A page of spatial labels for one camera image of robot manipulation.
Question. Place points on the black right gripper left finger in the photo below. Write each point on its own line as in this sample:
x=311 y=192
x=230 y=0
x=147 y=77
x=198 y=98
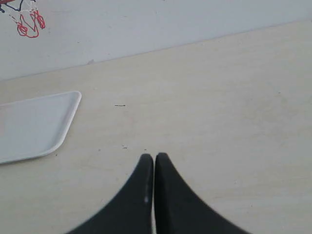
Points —
x=129 y=212

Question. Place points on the red mini basketball hoop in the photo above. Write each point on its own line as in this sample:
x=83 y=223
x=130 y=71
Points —
x=26 y=16

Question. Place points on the white rectangular plastic tray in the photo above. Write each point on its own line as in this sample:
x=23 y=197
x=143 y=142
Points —
x=36 y=127

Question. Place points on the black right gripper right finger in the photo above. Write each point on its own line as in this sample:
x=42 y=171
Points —
x=178 y=209

